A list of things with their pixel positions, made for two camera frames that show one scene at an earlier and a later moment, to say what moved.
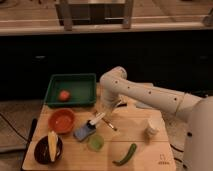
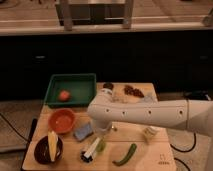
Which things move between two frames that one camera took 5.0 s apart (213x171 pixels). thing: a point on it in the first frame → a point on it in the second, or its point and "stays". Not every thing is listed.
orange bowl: (61, 121) stays
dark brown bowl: (42, 151) stays
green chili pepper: (130, 153) stays
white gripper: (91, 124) → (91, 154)
